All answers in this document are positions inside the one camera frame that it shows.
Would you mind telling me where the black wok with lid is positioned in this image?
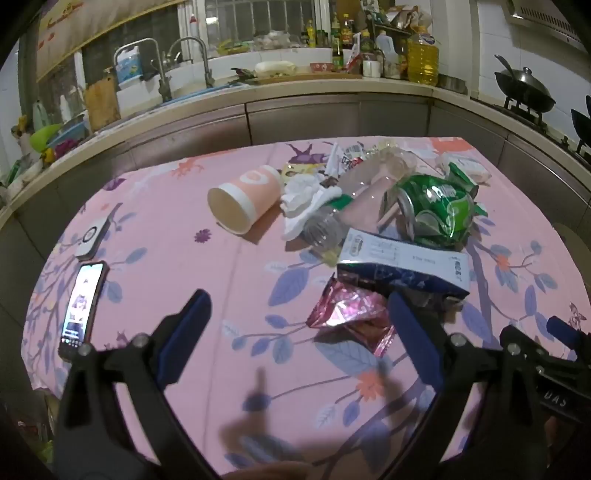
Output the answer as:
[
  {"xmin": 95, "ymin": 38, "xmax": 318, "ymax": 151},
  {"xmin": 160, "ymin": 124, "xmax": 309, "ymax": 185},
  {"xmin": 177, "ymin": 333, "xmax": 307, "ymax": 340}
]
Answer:
[{"xmin": 494, "ymin": 54, "xmax": 557, "ymax": 114}]

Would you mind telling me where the green striped snack wrapper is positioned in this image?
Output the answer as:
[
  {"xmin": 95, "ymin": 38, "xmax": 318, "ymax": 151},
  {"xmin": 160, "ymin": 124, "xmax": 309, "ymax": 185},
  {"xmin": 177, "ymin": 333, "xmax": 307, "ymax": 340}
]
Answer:
[{"xmin": 445, "ymin": 161, "xmax": 490, "ymax": 217}]

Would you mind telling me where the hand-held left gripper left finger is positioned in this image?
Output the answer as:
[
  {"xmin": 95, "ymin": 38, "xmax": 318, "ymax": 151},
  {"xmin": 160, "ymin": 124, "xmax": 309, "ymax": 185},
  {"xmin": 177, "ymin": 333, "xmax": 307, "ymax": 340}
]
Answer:
[{"xmin": 54, "ymin": 288, "xmax": 222, "ymax": 480}]

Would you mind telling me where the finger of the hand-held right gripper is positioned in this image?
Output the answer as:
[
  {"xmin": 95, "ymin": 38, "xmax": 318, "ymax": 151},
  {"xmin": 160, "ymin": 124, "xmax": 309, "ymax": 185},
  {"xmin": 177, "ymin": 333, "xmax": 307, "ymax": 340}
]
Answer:
[{"xmin": 547, "ymin": 316, "xmax": 591, "ymax": 365}]

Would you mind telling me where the large wooden cutting board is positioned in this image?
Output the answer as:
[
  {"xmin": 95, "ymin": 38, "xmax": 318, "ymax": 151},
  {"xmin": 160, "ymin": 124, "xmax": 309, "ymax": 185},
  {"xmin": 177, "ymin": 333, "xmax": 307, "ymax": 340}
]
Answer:
[{"xmin": 245, "ymin": 71, "xmax": 363, "ymax": 85}]

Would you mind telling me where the pink paper cup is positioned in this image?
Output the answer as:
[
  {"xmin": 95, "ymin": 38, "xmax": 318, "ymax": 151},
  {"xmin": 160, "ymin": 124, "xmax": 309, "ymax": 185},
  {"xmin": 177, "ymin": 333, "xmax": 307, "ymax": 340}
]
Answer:
[{"xmin": 207, "ymin": 165, "xmax": 283, "ymax": 236}]

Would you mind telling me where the white pink packet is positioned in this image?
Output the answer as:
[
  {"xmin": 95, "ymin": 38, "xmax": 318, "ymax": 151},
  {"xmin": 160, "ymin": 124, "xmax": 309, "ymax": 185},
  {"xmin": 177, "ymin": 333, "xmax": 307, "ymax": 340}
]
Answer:
[{"xmin": 325, "ymin": 143, "xmax": 370, "ymax": 178}]

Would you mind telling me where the white remote control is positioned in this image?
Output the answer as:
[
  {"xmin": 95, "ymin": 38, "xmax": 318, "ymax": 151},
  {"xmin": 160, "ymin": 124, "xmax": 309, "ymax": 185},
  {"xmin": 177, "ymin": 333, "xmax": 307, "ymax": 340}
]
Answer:
[{"xmin": 74, "ymin": 217, "xmax": 112, "ymax": 258}]

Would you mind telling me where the square steel faucet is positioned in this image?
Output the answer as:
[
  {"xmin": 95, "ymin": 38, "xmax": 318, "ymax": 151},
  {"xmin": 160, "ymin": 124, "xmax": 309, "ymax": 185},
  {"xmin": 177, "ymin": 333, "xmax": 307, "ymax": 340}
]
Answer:
[{"xmin": 114, "ymin": 38, "xmax": 172, "ymax": 103}]

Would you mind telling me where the curved steel faucet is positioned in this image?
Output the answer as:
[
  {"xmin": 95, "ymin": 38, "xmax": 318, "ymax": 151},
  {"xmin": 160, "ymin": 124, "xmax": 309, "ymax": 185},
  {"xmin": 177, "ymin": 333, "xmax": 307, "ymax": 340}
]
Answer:
[{"xmin": 167, "ymin": 37, "xmax": 215, "ymax": 89}]

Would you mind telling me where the clear plastic bottle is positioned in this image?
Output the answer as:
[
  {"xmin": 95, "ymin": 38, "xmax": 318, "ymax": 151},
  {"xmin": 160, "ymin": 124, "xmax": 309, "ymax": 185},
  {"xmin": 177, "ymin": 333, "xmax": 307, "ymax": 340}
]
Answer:
[{"xmin": 300, "ymin": 159, "xmax": 416, "ymax": 257}]

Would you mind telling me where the small wooden cutting board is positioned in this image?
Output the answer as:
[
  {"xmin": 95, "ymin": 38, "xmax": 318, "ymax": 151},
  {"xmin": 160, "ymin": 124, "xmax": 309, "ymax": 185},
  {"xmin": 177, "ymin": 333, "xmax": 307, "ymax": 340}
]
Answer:
[{"xmin": 83, "ymin": 76, "xmax": 122, "ymax": 132}]

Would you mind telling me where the white radish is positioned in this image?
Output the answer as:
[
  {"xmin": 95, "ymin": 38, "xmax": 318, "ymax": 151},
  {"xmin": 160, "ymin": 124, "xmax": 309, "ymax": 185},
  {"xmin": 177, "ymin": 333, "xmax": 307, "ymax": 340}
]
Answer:
[{"xmin": 254, "ymin": 60, "xmax": 297, "ymax": 77}]

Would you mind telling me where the small steel bowl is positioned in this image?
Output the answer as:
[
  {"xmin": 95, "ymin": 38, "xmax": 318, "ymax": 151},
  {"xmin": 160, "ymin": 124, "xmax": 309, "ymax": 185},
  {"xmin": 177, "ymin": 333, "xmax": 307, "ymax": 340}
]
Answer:
[{"xmin": 436, "ymin": 73, "xmax": 467, "ymax": 93}]

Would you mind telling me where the black smartphone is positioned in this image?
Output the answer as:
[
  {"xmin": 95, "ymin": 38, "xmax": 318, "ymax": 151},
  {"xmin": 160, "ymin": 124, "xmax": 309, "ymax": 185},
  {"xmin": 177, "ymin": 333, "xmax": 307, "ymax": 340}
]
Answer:
[{"xmin": 58, "ymin": 261, "xmax": 109, "ymax": 361}]

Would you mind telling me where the crushed green can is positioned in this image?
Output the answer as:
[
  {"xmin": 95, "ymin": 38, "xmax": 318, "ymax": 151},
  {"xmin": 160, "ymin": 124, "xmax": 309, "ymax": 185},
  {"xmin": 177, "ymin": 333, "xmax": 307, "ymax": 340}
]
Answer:
[{"xmin": 379, "ymin": 173, "xmax": 476, "ymax": 252}]

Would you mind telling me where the pink foil wrapper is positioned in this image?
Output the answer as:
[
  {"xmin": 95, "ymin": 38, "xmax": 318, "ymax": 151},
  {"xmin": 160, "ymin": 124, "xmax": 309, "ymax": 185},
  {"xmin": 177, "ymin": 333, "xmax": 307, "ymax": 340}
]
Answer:
[{"xmin": 307, "ymin": 274, "xmax": 398, "ymax": 358}]

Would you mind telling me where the white plastic jug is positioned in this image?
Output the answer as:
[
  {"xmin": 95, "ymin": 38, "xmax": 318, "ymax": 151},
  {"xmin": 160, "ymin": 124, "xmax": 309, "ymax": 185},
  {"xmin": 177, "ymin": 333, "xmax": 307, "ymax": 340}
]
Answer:
[{"xmin": 376, "ymin": 30, "xmax": 400, "ymax": 79}]

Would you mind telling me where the green plastic basin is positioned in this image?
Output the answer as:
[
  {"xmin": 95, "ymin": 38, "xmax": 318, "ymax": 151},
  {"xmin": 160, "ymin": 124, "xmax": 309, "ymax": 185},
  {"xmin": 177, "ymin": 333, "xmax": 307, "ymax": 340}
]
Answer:
[{"xmin": 30, "ymin": 124, "xmax": 63, "ymax": 151}]

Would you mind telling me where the row of condiment bottles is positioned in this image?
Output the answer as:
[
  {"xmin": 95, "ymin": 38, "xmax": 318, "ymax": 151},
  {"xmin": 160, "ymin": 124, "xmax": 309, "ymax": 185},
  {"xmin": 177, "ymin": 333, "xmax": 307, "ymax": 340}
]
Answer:
[{"xmin": 300, "ymin": 11, "xmax": 370, "ymax": 49}]

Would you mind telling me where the yellow snack packet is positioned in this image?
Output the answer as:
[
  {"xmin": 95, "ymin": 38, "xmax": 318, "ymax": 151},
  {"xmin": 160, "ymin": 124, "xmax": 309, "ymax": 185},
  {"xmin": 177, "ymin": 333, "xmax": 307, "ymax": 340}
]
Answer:
[{"xmin": 281, "ymin": 162, "xmax": 326, "ymax": 178}]

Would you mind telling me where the white tissue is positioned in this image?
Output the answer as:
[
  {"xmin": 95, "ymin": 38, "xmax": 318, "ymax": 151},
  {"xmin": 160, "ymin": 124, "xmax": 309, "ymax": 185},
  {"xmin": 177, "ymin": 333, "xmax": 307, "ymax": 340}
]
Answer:
[{"xmin": 279, "ymin": 173, "xmax": 352, "ymax": 241}]

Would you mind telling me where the white jug with blue label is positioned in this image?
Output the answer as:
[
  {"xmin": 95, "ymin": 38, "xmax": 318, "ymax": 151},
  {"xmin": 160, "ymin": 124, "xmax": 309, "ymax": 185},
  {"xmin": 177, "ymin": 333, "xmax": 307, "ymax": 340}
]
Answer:
[{"xmin": 114, "ymin": 41, "xmax": 143, "ymax": 85}]

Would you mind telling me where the barred kitchen window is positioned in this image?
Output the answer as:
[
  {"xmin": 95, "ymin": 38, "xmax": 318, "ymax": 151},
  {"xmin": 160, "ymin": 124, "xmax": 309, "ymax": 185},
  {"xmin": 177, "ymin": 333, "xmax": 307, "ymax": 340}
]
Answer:
[{"xmin": 205, "ymin": 0, "xmax": 331, "ymax": 47}]

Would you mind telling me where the clear plastic wrapper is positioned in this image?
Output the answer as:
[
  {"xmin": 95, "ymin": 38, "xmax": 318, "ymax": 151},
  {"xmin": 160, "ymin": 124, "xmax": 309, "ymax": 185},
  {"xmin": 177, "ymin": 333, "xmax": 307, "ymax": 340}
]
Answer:
[{"xmin": 365, "ymin": 141, "xmax": 416, "ymax": 171}]

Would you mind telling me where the black gas stove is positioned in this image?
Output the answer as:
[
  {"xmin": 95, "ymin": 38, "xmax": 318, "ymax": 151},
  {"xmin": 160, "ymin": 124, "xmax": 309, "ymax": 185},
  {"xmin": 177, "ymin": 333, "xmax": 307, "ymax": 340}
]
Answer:
[{"xmin": 471, "ymin": 95, "xmax": 591, "ymax": 162}]

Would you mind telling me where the white plastic packet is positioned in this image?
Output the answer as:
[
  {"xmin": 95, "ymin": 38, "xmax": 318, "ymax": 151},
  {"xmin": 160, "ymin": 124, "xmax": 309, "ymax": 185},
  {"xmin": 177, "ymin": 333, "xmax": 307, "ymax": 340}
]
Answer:
[{"xmin": 436, "ymin": 152, "xmax": 492, "ymax": 185}]

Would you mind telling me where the blue and white carton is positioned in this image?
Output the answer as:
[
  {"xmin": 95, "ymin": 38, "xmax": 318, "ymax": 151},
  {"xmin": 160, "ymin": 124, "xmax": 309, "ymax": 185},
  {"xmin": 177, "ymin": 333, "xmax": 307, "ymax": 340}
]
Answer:
[{"xmin": 336, "ymin": 227, "xmax": 472, "ymax": 308}]

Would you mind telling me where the large cooking oil bottle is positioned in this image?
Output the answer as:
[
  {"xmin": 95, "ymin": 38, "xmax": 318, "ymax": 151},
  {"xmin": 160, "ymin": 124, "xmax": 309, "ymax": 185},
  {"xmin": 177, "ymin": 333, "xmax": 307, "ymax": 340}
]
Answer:
[{"xmin": 406, "ymin": 25, "xmax": 439, "ymax": 86}]

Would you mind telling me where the pink floral tablecloth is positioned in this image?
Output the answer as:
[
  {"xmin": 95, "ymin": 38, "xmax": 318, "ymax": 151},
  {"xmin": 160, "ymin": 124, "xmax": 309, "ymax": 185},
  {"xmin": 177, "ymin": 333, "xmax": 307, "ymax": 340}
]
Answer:
[{"xmin": 25, "ymin": 136, "xmax": 585, "ymax": 480}]

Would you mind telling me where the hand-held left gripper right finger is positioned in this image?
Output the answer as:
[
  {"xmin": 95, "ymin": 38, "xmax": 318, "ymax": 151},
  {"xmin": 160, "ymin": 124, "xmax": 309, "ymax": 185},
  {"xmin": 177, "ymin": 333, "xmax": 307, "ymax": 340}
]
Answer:
[{"xmin": 383, "ymin": 291, "xmax": 551, "ymax": 480}]

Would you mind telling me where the printed window blind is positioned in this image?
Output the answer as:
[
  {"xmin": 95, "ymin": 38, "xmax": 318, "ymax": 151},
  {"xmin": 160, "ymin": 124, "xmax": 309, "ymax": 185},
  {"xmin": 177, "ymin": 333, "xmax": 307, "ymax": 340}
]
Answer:
[{"xmin": 37, "ymin": 0, "xmax": 181, "ymax": 84}]

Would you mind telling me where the steel range hood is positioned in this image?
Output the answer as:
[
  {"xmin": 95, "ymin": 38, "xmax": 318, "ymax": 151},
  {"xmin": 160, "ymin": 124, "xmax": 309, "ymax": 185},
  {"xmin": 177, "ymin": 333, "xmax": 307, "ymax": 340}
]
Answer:
[{"xmin": 505, "ymin": 0, "xmax": 583, "ymax": 47}]

